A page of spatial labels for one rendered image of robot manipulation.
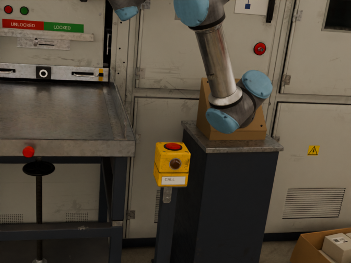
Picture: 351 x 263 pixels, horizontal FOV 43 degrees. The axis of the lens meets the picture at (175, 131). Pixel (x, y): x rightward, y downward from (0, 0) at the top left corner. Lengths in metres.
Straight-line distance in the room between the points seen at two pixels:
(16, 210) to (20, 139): 0.92
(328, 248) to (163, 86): 1.15
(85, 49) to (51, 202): 0.74
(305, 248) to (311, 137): 0.55
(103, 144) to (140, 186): 0.84
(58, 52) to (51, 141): 0.69
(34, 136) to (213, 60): 0.58
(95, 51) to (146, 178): 0.65
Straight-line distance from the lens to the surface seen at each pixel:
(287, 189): 2.43
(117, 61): 1.98
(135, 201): 2.21
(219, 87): 1.45
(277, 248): 2.53
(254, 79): 1.58
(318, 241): 2.44
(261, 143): 1.76
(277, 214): 2.48
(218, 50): 1.38
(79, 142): 1.35
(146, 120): 2.05
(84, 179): 2.15
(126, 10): 1.62
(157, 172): 1.18
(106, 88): 1.92
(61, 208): 2.22
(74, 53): 1.96
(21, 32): 1.92
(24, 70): 1.98
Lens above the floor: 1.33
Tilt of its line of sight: 19 degrees down
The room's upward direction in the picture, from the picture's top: 6 degrees clockwise
